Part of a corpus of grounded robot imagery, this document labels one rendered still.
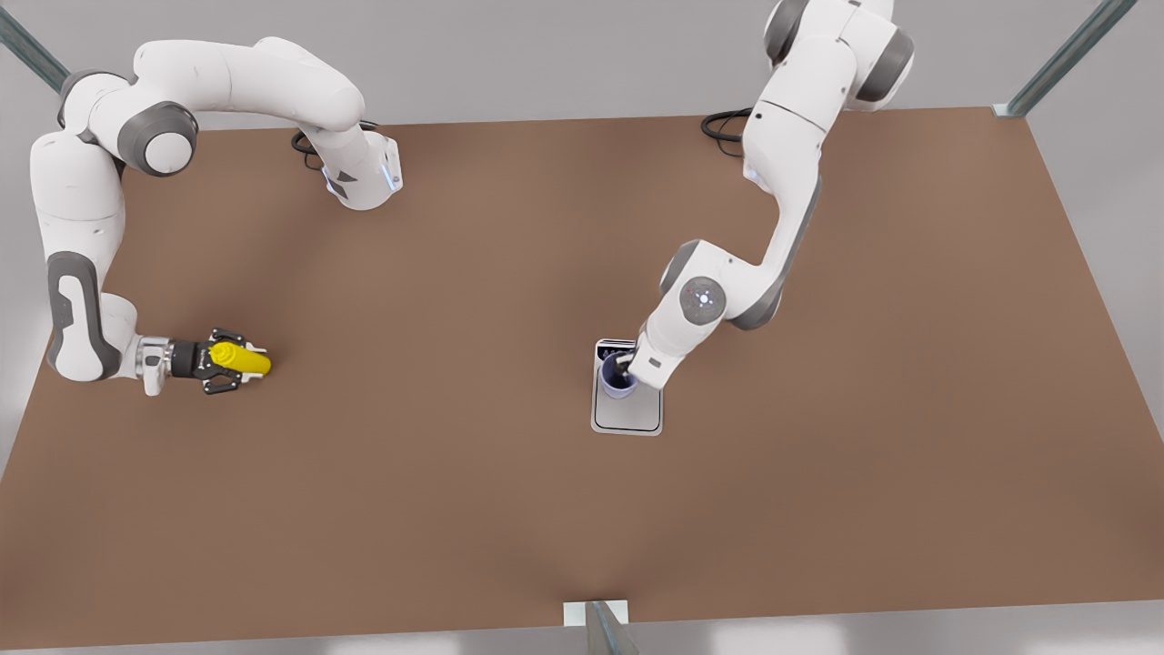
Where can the blue cup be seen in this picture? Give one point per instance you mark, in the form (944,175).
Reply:
(613,382)

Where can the yellow sauce bottle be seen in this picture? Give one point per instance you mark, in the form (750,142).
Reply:
(242,359)

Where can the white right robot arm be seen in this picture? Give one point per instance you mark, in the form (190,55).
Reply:
(227,86)

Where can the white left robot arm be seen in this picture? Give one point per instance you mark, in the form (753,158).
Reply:
(800,136)

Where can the silver kitchen scale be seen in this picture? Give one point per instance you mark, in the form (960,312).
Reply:
(627,414)

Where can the silver frame post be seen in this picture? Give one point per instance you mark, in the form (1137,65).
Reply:
(602,626)
(1064,59)
(32,50)

